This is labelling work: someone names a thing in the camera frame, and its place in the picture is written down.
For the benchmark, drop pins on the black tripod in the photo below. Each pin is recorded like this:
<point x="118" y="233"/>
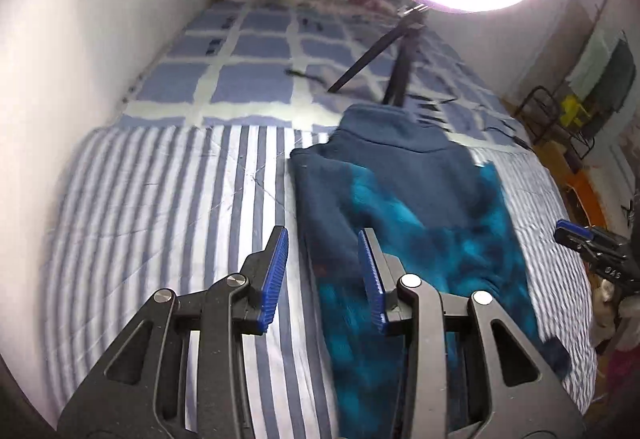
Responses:
<point x="397" y="69"/>

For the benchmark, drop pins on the grey white striped quilt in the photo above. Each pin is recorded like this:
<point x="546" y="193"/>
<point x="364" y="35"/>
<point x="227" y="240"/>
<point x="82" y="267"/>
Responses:
<point x="150" y="199"/>

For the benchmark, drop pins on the yellow stool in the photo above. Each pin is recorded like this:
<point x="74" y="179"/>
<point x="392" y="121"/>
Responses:
<point x="574" y="111"/>

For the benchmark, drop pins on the black metal chair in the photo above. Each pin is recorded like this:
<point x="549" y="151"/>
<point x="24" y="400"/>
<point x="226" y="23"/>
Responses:
<point x="540" y="109"/>

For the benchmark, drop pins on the blue plaid fleece jacket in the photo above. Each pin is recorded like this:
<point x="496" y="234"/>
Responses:
<point x="425" y="199"/>

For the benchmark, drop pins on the blue checked bedsheet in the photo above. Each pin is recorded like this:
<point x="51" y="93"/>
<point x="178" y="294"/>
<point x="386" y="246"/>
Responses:
<point x="250" y="89"/>

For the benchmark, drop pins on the orange round object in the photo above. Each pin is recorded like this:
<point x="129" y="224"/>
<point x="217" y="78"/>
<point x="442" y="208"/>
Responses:
<point x="585" y="191"/>

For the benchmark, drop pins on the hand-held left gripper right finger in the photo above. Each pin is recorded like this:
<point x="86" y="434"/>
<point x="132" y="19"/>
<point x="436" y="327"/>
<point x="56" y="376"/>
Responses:
<point x="372" y="279"/>

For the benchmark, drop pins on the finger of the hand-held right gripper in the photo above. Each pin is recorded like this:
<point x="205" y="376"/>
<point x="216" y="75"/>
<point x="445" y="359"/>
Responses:
<point x="575" y="229"/>

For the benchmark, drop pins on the clothes drying rack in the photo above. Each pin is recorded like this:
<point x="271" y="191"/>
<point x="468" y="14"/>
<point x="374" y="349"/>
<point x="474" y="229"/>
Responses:
<point x="607" y="69"/>

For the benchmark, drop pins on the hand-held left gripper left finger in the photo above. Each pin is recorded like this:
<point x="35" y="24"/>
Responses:
<point x="275" y="271"/>

